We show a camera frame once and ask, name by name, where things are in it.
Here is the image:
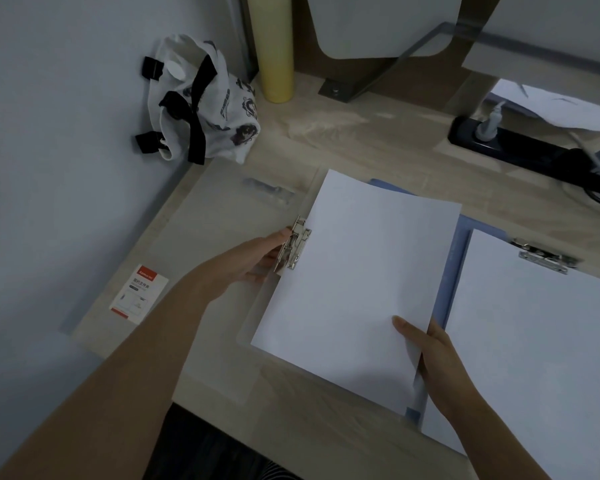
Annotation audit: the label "white drawstring bag black straps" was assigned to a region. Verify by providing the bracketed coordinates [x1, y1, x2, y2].
[134, 34, 262, 166]

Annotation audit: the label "yellow paper roll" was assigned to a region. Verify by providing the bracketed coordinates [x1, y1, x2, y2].
[246, 0, 296, 104]

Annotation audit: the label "person's dark trousers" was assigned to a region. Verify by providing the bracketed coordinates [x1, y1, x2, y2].
[143, 402, 303, 480]

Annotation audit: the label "white power plug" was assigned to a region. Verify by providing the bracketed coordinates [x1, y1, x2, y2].
[474, 100, 507, 142]

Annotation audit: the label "white product label card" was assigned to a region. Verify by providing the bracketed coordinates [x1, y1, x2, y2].
[108, 264, 170, 327]

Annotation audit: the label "person's right hand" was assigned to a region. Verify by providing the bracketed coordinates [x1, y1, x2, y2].
[392, 315, 482, 421]

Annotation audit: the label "blue clipboard with metal clip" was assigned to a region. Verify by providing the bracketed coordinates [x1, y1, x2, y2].
[369, 178, 579, 426]

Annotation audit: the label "white paper sheet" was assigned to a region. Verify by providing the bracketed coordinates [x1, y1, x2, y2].
[250, 169, 463, 416]
[420, 228, 600, 480]

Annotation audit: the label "person's left hand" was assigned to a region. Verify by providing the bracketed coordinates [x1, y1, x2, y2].
[199, 227, 294, 301]

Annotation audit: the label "person's left forearm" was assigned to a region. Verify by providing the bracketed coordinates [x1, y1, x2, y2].
[0, 272, 222, 480]

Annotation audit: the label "loose white papers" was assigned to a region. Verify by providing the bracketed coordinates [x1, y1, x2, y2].
[484, 78, 600, 133]

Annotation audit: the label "white rounded panel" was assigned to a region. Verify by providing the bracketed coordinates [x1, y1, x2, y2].
[305, 0, 464, 61]

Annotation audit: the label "person's right forearm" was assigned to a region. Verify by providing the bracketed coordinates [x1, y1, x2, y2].
[444, 392, 552, 480]

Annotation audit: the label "transparent clipboard with metal clip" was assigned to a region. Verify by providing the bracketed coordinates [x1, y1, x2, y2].
[147, 160, 427, 423]

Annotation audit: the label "black power strip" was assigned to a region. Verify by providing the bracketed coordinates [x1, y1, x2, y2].
[447, 115, 600, 200]

